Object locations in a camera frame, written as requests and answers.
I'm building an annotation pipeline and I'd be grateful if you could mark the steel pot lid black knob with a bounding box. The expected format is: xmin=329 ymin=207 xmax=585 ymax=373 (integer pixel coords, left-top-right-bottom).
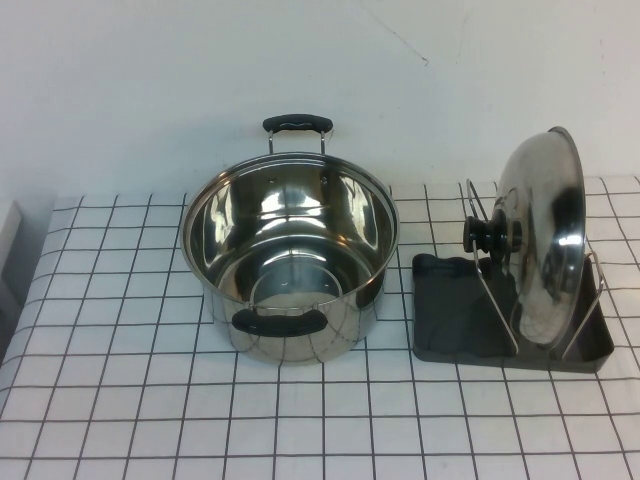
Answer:
xmin=462 ymin=125 xmax=587 ymax=351

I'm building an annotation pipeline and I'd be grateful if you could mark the stainless steel cooking pot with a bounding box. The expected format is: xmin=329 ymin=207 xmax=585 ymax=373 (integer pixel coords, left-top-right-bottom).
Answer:
xmin=179 ymin=113 xmax=400 ymax=368

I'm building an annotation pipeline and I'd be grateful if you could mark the black tray wire lid rack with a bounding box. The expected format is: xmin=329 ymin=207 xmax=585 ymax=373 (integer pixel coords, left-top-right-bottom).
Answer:
xmin=412 ymin=179 xmax=617 ymax=374

